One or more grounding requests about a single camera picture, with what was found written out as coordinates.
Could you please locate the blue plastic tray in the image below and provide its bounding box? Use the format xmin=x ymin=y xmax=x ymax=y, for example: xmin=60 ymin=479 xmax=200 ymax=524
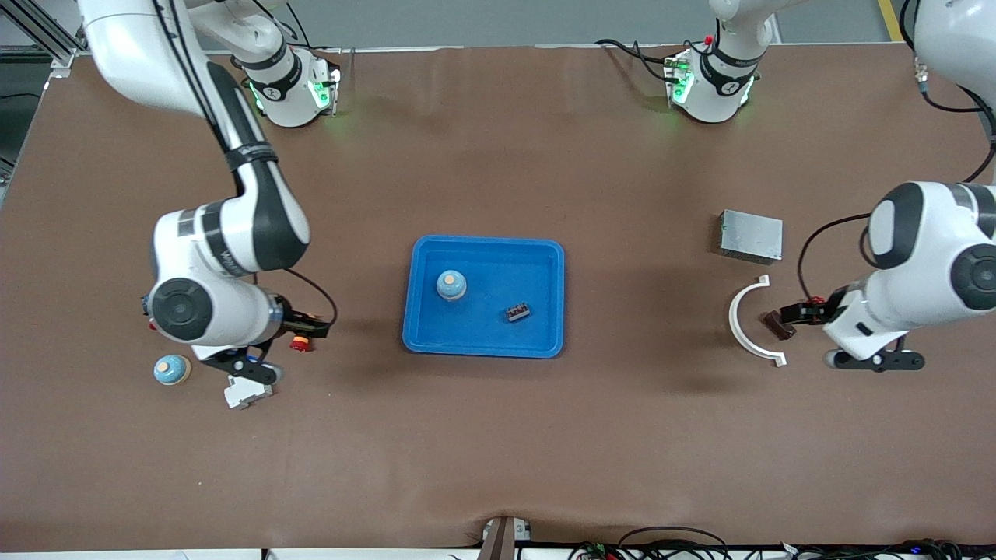
xmin=402 ymin=236 xmax=566 ymax=359

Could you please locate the black arm base cable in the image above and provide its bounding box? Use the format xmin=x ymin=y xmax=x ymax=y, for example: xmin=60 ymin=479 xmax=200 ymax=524
xmin=286 ymin=4 xmax=343 ymax=57
xmin=595 ymin=38 xmax=679 ymax=83

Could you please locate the black left arm base cable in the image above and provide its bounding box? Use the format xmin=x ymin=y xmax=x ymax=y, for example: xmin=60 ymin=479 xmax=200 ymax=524
xmin=595 ymin=38 xmax=679 ymax=83

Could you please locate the grey metal box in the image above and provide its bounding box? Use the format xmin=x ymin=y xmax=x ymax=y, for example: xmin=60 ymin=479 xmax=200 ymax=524
xmin=717 ymin=209 xmax=784 ymax=265

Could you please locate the white curved plastic bracket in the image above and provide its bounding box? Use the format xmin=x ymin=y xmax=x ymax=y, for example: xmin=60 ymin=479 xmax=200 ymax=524
xmin=728 ymin=275 xmax=788 ymax=368

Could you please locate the white circuit breaker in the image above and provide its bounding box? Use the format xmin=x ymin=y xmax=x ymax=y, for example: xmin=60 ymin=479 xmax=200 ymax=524
xmin=223 ymin=374 xmax=277 ymax=411

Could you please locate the black right arm base cable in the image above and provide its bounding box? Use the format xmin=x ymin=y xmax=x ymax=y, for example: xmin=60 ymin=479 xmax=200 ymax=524
xmin=286 ymin=4 xmax=343 ymax=57

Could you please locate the dark brown capacitor block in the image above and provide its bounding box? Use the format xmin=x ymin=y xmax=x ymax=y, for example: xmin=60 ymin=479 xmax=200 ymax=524
xmin=762 ymin=310 xmax=798 ymax=341

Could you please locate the black cable bundle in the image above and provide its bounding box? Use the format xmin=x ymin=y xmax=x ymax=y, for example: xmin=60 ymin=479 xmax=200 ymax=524
xmin=568 ymin=527 xmax=996 ymax=560

